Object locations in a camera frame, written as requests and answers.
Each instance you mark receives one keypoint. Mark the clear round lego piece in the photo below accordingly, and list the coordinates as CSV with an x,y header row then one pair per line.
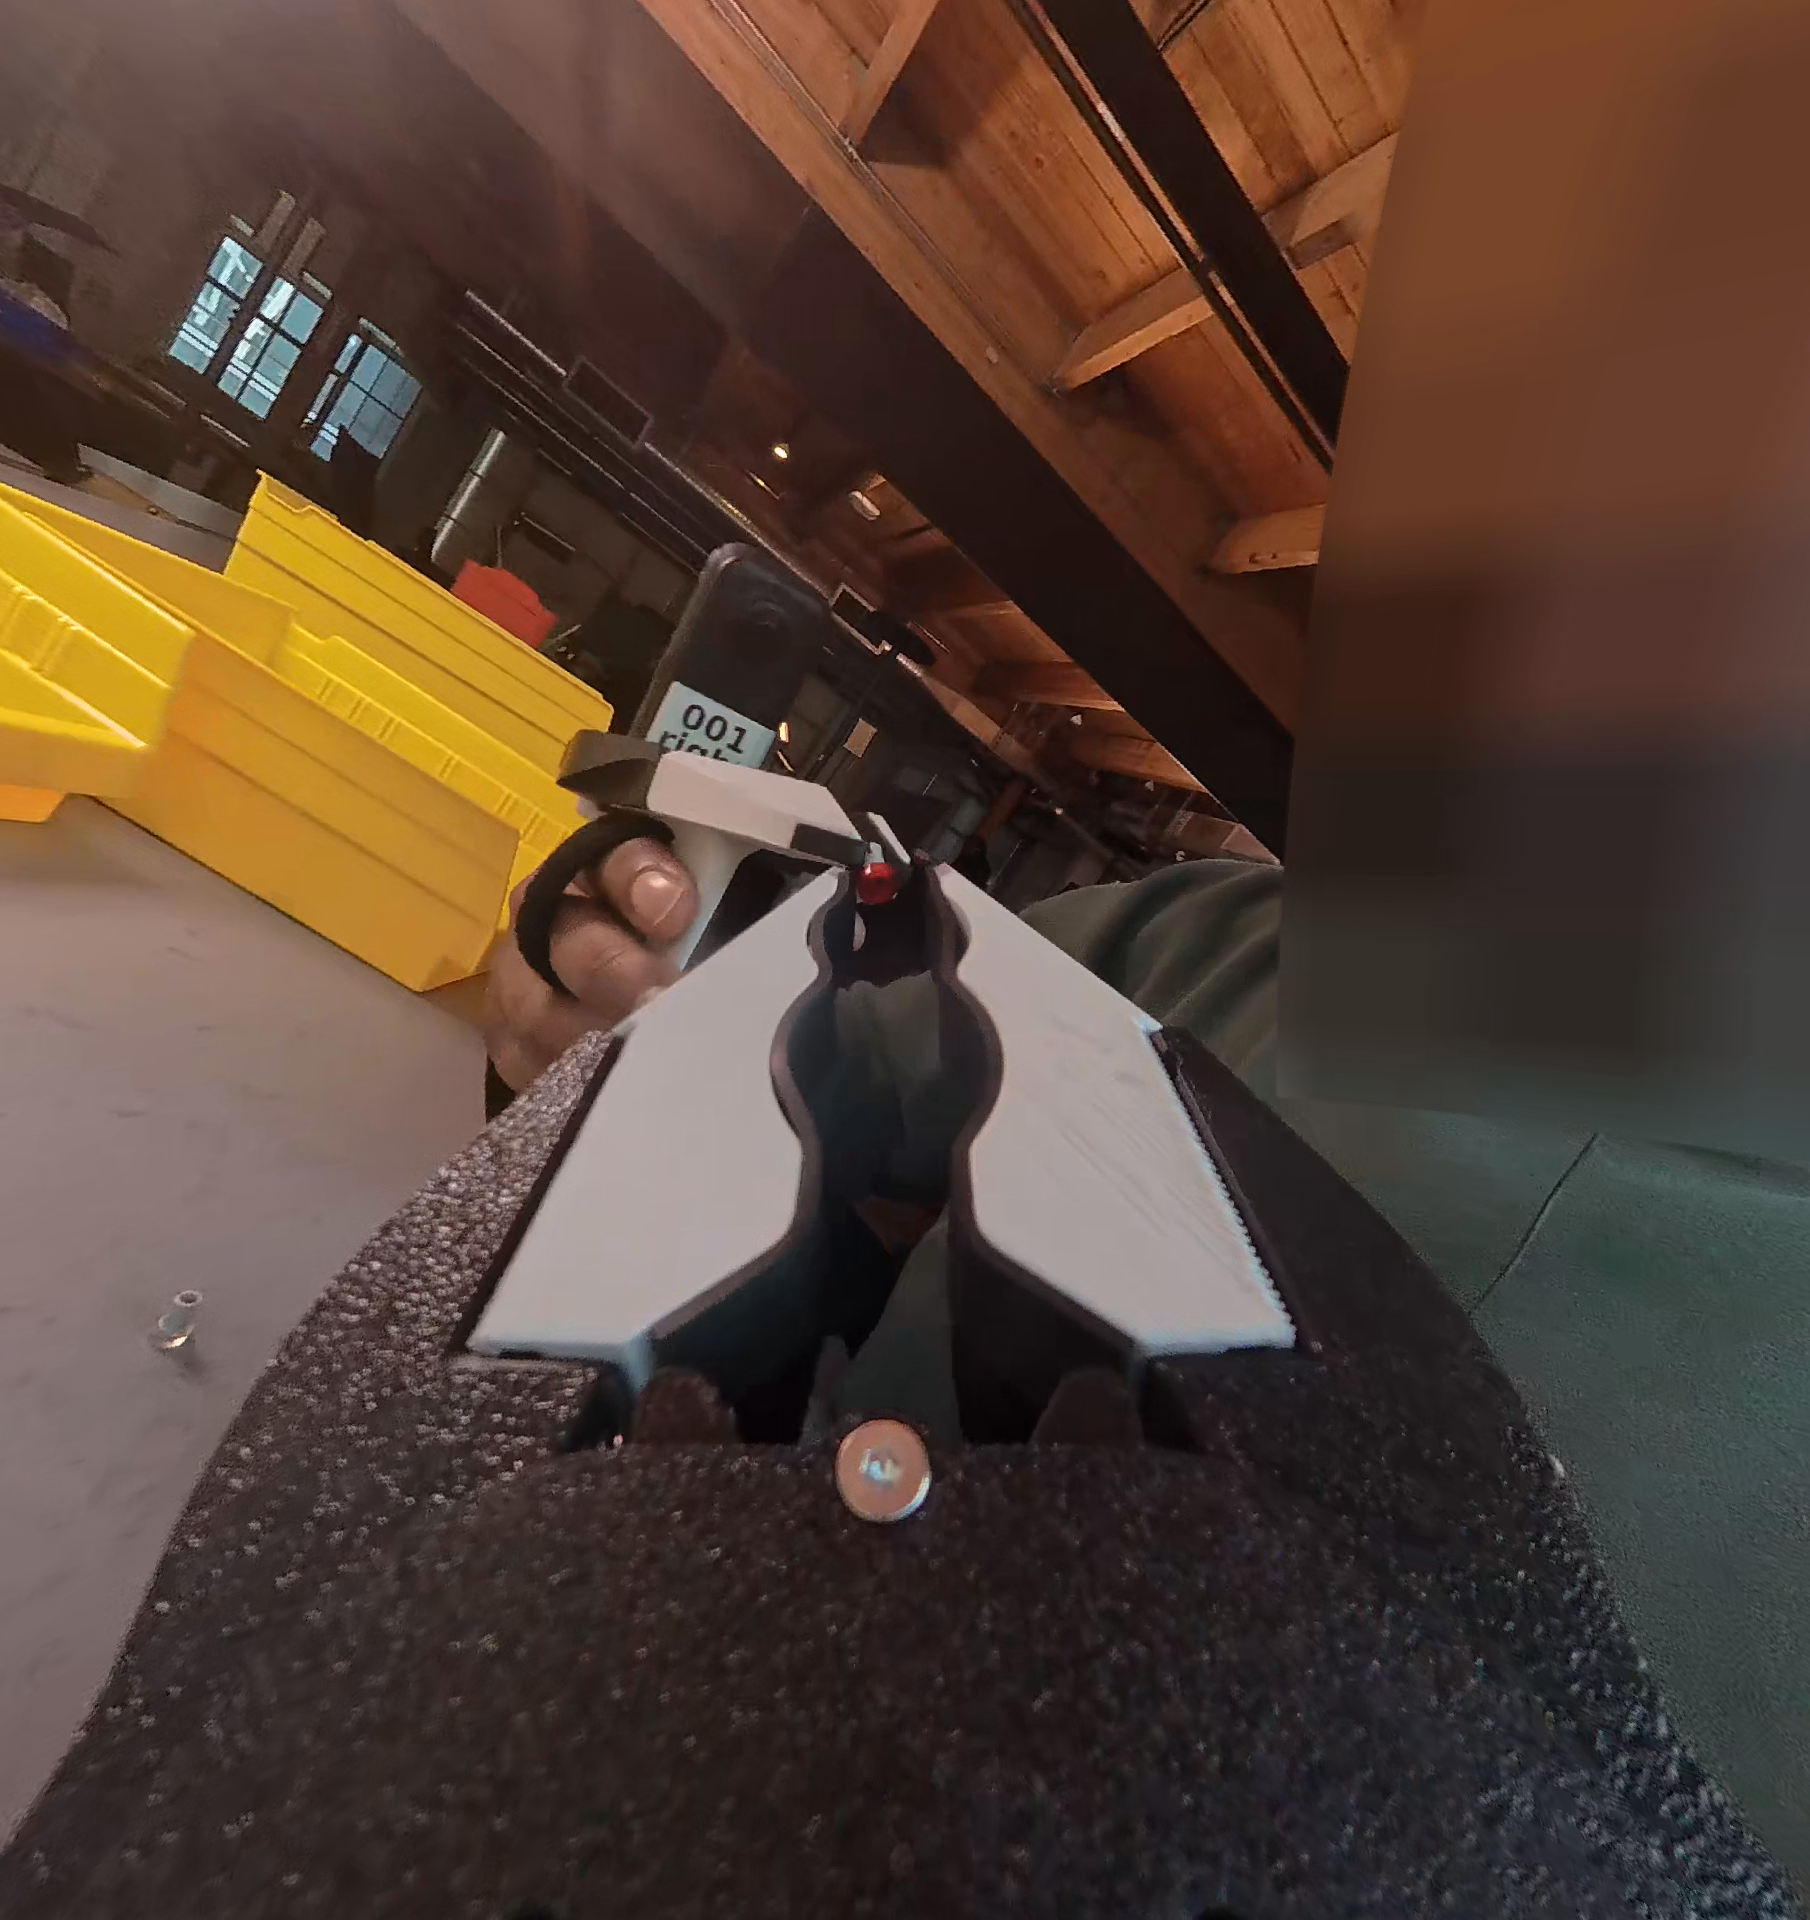
x,y
177,1320

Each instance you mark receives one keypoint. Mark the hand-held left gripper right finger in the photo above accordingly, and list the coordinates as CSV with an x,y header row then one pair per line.
x,y
1118,1186

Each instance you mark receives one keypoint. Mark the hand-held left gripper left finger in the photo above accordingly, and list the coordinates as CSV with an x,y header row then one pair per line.
x,y
650,1186

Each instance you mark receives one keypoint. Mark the person's right hand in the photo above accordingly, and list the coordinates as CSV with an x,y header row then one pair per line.
x,y
650,901

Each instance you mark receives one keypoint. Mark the paned window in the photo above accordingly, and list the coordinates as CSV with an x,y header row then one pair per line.
x,y
220,300
281,353
369,392

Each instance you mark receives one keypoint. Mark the red round lego piece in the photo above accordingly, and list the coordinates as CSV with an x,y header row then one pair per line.
x,y
880,880

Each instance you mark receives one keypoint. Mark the yellow parts bin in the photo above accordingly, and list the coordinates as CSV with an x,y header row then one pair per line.
x,y
338,839
444,645
49,661

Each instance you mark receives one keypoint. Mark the person's green sweatshirt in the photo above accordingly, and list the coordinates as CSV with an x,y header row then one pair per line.
x,y
1673,1348

